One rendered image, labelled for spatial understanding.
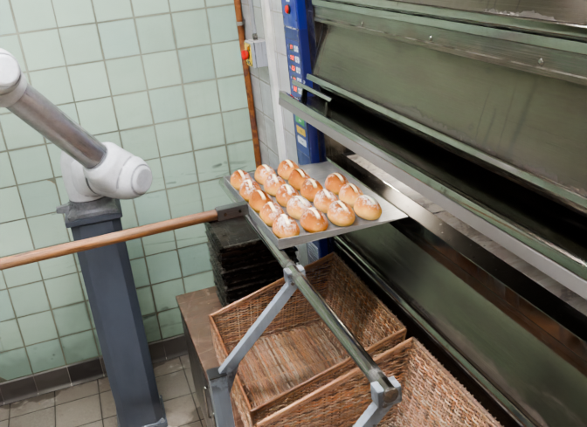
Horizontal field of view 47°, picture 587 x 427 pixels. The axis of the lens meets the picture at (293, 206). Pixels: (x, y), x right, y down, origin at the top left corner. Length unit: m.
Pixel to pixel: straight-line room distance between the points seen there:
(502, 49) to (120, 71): 1.98
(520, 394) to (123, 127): 2.08
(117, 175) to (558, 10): 1.61
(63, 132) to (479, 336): 1.40
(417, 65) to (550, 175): 0.54
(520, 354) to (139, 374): 1.79
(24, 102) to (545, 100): 1.49
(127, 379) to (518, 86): 2.09
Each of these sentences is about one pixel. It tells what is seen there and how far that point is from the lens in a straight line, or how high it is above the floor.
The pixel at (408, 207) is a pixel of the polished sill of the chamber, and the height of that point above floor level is 1.18.
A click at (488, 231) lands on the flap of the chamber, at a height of 1.40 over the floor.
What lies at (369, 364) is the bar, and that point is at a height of 1.17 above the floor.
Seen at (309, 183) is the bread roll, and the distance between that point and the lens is 1.93.
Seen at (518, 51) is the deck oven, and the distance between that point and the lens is 1.30.
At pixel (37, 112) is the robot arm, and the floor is 1.47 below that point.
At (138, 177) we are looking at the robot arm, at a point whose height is 1.17.
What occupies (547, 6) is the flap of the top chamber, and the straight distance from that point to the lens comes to 1.20.
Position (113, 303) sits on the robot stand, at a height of 0.63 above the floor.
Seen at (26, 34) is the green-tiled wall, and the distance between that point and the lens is 2.97.
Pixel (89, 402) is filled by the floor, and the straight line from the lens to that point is 3.36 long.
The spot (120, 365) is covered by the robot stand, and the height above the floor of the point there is 0.35.
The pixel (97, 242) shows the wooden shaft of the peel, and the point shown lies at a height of 1.20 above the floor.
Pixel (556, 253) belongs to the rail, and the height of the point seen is 1.43.
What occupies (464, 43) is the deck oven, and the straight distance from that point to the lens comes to 1.44.
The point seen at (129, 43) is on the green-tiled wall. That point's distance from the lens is 2.99.
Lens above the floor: 1.90
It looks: 22 degrees down
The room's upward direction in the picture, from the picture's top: 6 degrees counter-clockwise
